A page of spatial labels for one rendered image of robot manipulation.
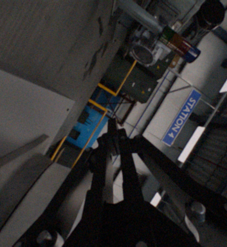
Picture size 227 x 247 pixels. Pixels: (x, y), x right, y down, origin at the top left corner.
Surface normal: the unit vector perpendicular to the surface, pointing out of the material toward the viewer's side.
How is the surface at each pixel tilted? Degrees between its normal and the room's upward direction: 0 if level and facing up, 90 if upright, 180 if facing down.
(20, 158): 57
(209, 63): 90
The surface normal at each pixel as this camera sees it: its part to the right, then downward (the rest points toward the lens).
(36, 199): 0.41, -0.58
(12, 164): 0.96, -0.26
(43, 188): 0.47, -0.73
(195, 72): 0.09, 0.09
